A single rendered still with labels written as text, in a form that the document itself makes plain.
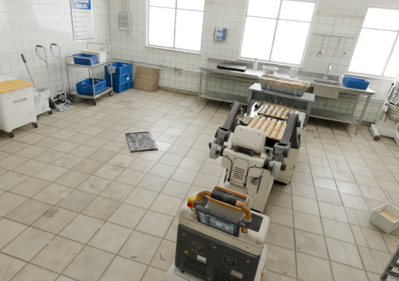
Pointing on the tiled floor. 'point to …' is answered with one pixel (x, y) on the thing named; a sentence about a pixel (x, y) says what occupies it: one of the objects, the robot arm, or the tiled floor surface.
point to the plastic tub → (385, 217)
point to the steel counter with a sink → (319, 81)
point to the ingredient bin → (16, 104)
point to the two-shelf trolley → (89, 76)
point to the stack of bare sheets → (141, 142)
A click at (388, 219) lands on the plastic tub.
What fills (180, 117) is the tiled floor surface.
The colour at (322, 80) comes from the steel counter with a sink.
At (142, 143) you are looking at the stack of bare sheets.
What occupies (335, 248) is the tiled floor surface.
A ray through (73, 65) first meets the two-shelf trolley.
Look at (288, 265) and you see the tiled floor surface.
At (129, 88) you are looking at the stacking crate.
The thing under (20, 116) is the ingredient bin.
